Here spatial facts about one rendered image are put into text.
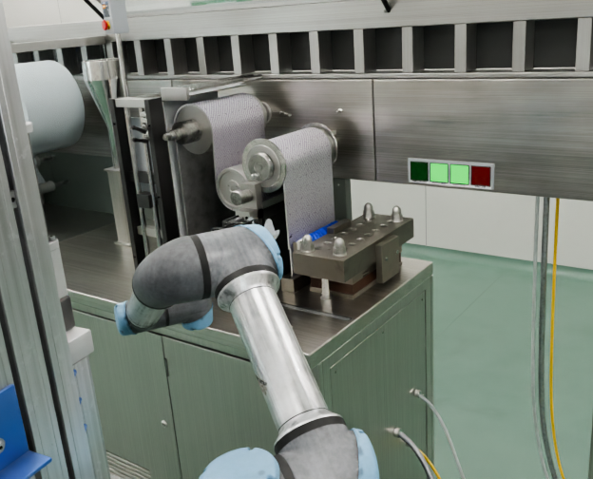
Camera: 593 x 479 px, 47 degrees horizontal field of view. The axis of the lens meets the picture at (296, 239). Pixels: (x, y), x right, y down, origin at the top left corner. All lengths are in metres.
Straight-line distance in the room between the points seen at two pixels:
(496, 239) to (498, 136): 2.71
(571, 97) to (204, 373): 1.16
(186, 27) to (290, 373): 1.57
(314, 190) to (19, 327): 1.27
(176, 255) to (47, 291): 0.39
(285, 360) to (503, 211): 3.49
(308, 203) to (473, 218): 2.73
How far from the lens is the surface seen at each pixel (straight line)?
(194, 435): 2.04
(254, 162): 1.84
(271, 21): 2.20
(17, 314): 0.80
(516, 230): 4.50
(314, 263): 1.80
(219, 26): 2.33
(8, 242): 0.78
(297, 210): 1.89
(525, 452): 2.85
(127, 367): 2.13
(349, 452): 1.03
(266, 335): 1.12
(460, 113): 1.91
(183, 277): 1.17
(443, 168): 1.95
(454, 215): 4.62
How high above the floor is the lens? 1.64
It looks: 18 degrees down
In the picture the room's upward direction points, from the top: 4 degrees counter-clockwise
